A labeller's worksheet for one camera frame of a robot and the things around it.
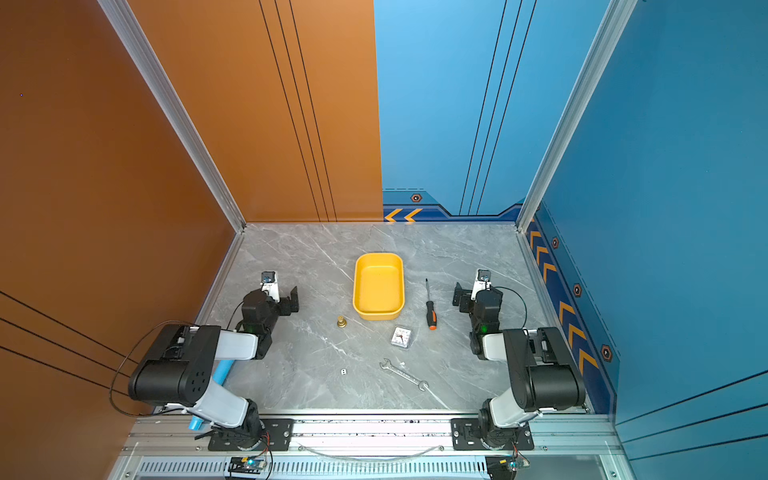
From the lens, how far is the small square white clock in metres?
0.88

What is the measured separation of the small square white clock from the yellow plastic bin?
0.17ft

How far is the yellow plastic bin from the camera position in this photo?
93cm
